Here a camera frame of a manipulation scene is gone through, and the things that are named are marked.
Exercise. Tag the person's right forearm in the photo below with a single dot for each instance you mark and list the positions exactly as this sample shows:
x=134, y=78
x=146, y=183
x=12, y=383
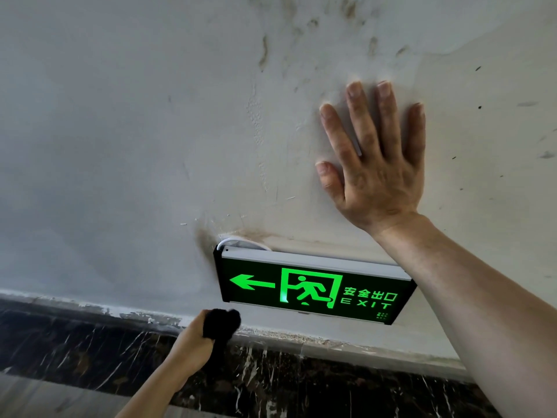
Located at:
x=474, y=309

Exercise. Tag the person's right hand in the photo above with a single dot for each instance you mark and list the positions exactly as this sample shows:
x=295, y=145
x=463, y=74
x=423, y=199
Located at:
x=378, y=187

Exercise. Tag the black cloth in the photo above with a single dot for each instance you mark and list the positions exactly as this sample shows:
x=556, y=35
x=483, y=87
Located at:
x=224, y=328

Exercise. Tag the dark marble skirting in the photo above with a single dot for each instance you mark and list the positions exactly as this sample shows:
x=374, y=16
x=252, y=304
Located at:
x=304, y=383

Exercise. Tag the person's left hand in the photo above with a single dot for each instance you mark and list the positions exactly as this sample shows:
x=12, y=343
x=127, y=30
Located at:
x=191, y=348

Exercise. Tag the white round mounting base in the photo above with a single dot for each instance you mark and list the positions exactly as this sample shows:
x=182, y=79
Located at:
x=243, y=242

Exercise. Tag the person's left fingers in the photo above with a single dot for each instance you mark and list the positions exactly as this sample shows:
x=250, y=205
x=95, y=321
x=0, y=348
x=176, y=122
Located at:
x=201, y=326

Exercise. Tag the person's right little finger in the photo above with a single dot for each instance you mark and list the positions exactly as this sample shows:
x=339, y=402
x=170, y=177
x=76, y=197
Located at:
x=415, y=134

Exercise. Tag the person's left forearm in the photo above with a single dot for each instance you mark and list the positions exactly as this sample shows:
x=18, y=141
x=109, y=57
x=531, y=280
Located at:
x=150, y=396

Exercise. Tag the person's right middle finger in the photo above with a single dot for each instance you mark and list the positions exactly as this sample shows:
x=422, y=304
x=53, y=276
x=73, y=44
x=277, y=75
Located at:
x=363, y=119

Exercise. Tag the person's right thumb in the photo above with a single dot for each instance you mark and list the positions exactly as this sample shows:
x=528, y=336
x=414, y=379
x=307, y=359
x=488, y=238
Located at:
x=329, y=180

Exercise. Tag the green lit exit sign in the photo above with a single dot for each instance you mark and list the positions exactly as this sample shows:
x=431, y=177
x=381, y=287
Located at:
x=313, y=287

